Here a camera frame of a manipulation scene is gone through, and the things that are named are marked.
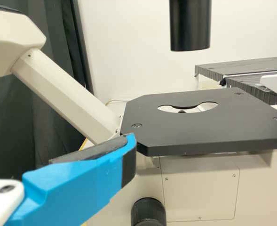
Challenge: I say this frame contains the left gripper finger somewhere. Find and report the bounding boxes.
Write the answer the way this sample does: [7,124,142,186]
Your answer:
[5,132,137,226]

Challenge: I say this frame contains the cream microscope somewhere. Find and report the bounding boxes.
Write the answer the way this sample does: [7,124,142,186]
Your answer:
[0,0,277,226]

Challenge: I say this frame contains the black platform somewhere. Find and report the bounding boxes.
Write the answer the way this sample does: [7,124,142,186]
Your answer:
[224,75,277,105]
[194,56,277,80]

